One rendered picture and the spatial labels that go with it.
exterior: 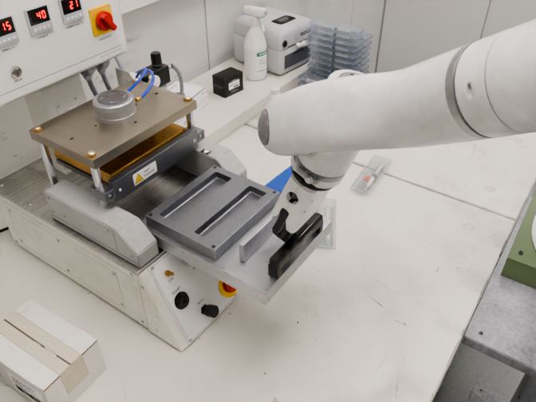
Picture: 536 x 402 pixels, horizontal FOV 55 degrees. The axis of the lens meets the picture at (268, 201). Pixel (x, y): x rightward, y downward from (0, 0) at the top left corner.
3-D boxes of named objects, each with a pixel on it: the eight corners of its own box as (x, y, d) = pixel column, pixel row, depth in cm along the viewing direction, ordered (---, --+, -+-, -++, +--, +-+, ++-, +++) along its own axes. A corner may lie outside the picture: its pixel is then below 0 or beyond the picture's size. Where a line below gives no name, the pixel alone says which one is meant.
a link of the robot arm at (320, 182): (329, 189, 72) (322, 202, 74) (358, 159, 78) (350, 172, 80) (283, 154, 74) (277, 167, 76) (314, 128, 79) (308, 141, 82)
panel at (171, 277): (188, 344, 101) (147, 268, 94) (274, 256, 120) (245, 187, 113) (195, 347, 100) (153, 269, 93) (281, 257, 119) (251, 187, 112)
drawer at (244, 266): (139, 239, 99) (132, 208, 94) (212, 183, 113) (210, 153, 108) (266, 309, 86) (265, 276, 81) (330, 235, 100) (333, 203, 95)
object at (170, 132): (57, 163, 104) (44, 121, 98) (137, 118, 118) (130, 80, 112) (116, 192, 96) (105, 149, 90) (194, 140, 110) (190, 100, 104)
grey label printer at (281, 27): (232, 61, 198) (230, 16, 188) (266, 45, 210) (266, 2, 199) (281, 78, 186) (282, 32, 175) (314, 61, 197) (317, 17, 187)
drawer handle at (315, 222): (267, 274, 86) (267, 258, 84) (313, 226, 96) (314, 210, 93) (277, 280, 85) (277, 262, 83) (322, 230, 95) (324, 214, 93)
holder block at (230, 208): (147, 225, 96) (144, 214, 95) (214, 174, 109) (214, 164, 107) (215, 261, 89) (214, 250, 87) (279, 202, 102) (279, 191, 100)
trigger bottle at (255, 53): (240, 78, 186) (238, 8, 170) (251, 70, 191) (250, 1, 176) (262, 83, 183) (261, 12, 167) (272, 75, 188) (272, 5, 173)
